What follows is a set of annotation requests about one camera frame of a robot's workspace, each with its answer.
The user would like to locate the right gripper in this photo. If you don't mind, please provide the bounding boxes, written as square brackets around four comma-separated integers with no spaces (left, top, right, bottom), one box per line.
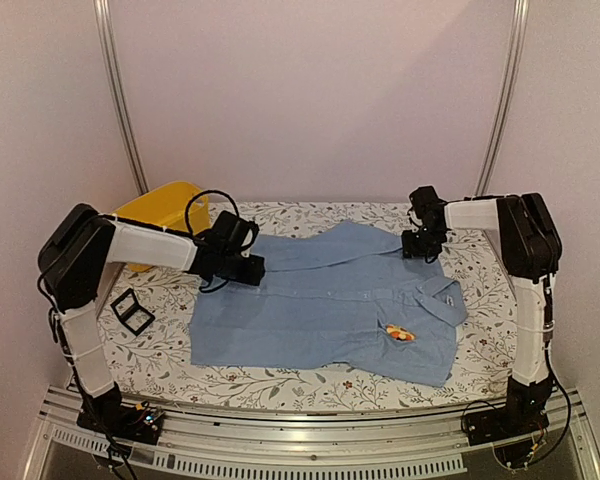
[404,226,446,259]

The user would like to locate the left black cable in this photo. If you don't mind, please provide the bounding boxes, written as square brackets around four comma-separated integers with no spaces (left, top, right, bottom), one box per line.
[184,187,241,241]

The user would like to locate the yellow plastic basket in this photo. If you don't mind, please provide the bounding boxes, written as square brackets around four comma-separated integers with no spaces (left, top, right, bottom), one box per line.
[112,180,211,274]

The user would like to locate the left aluminium corner post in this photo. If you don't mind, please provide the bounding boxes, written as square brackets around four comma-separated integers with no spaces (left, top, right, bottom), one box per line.
[93,0,149,195]

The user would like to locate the yellow orange flower brooch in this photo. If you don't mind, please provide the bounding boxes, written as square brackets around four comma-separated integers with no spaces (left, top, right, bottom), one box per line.
[385,324,416,342]

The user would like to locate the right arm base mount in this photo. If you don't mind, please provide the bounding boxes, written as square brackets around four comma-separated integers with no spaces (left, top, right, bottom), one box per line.
[460,401,549,470]

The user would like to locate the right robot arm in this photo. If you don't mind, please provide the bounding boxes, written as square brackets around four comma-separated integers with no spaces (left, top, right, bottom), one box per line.
[402,186,562,436]

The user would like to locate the right aluminium corner post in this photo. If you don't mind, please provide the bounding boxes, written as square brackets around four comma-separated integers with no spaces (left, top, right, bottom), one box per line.
[474,0,530,196]

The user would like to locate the black brooch case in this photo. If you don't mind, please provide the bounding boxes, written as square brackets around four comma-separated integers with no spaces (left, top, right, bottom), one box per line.
[110,288,155,336]

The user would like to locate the blue button-up shirt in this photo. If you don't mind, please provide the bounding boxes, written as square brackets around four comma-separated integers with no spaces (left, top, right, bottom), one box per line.
[189,221,467,387]

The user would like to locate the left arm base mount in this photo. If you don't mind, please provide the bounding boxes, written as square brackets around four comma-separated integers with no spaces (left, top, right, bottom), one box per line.
[77,399,164,445]

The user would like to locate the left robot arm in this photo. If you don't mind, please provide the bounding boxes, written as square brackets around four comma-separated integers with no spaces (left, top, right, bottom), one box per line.
[37,204,265,434]

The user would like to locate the aluminium corner post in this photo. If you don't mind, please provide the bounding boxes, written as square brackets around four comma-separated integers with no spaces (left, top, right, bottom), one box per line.
[93,0,149,195]
[474,0,530,196]

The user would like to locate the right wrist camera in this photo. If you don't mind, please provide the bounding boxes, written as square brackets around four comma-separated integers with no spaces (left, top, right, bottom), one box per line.
[409,185,448,231]

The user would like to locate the aluminium front rail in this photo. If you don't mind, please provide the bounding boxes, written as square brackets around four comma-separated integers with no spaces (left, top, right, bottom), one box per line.
[23,387,600,479]

